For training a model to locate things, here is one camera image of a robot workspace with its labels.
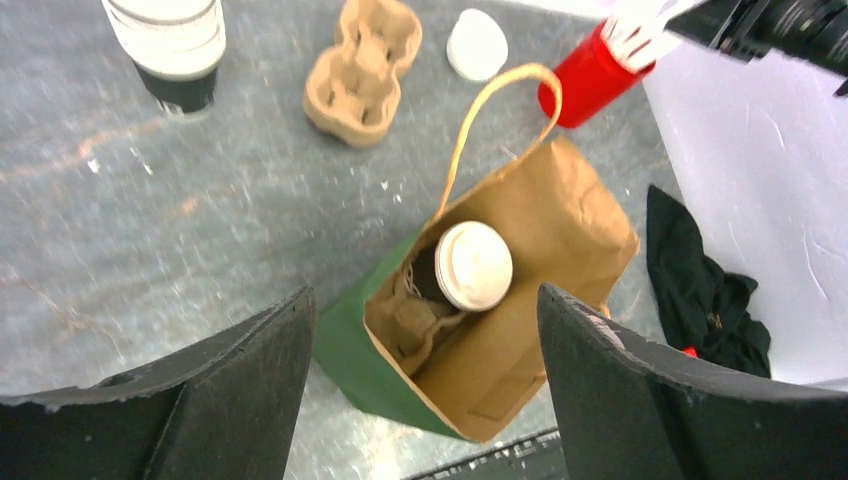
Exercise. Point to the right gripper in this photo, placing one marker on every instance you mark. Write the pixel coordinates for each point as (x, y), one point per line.
(814, 31)

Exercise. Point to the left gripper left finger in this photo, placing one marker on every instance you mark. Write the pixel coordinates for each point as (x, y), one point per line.
(224, 407)

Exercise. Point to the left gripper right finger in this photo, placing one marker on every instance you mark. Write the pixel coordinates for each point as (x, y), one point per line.
(631, 408)

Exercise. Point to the brown paper bag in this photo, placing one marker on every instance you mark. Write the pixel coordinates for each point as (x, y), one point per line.
(563, 227)

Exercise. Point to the cardboard cup carrier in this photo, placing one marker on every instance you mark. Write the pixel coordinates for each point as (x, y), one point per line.
(417, 327)
(353, 89)

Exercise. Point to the white cup lid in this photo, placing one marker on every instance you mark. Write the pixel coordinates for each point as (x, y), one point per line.
(473, 266)

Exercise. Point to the black paper coffee cup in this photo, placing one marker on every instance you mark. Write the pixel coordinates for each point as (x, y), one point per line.
(424, 278)

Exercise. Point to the black cloth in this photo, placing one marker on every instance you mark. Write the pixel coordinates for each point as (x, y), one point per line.
(700, 304)

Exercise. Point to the red straw holder cup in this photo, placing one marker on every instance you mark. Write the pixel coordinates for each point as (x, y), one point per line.
(591, 78)

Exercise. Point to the stack of white lids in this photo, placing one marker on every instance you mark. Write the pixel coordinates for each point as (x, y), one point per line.
(477, 47)

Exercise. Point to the stack of paper cups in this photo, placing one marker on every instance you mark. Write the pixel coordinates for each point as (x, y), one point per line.
(176, 48)

